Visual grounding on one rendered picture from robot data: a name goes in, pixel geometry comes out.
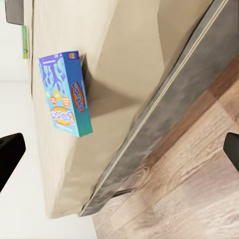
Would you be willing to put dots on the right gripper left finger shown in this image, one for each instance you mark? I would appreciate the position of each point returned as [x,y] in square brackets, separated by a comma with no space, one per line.
[12,148]

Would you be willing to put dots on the bed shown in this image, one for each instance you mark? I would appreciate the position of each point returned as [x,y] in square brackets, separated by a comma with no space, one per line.
[144,64]

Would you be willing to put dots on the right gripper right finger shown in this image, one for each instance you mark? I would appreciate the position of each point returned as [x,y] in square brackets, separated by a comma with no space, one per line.
[231,148]

